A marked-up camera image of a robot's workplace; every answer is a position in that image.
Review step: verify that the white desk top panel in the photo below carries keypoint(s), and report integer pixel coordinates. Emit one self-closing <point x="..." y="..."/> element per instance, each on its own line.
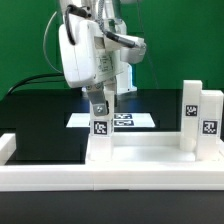
<point x="159" y="147"/>

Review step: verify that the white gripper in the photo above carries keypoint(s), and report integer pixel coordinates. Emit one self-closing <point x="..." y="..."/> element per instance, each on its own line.
<point x="88" y="62"/>

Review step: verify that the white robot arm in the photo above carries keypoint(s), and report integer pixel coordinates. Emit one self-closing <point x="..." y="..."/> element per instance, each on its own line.
<point x="106" y="14"/>

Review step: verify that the white U-shaped fence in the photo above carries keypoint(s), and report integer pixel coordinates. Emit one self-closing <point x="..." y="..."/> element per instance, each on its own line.
<point x="198" y="175"/>

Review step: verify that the fiducial marker sheet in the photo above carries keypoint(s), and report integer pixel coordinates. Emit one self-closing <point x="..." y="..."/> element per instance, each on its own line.
<point x="135" y="120"/>

